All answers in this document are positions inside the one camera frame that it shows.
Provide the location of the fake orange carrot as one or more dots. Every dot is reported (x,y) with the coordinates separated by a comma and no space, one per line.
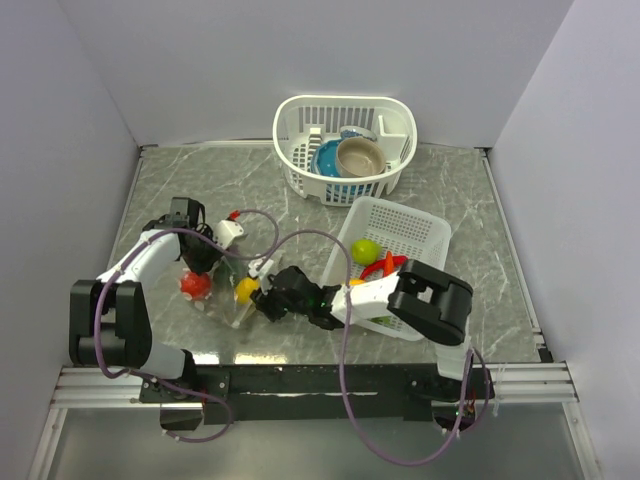
(389,265)

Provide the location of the blue plate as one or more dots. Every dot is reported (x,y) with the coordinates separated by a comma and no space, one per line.
(323,160)

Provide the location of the white perforated tray basket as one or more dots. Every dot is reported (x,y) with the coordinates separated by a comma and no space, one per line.
(403,231)

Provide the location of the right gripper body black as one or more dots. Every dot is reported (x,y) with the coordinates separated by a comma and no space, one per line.
(275,305)

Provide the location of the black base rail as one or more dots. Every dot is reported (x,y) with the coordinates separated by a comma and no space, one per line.
(412,392)

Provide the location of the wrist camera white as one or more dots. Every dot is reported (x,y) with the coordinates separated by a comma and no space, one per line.
(260,268)
(228,232)

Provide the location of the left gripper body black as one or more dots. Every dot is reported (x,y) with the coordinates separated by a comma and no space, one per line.
(202,255)

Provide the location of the fake yellow pear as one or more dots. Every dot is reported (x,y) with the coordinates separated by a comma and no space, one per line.
(244,289)

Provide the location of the beige bowl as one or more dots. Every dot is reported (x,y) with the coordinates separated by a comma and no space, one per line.
(358,158)

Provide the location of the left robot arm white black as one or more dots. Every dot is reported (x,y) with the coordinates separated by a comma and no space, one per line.
(109,324)

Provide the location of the fake red chili pepper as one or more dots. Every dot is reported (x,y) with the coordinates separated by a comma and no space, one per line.
(399,260)

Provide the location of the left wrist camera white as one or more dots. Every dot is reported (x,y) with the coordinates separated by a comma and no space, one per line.
(228,232)

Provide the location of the white dish rack basket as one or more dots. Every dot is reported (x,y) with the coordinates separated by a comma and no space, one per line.
(305,122)

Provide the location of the fake green apple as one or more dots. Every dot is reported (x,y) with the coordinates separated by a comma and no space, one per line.
(365,252)

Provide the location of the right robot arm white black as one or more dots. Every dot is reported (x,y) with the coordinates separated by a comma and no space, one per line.
(433,303)

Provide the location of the blue patterned white bowl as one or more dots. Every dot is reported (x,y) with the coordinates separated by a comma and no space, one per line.
(353,131)

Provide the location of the clear zip top bag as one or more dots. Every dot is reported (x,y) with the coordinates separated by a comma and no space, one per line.
(220,305)

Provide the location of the aluminium frame rail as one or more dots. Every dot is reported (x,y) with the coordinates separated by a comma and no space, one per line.
(88,388)

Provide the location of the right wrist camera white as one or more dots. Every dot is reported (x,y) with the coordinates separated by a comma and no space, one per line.
(260,268)

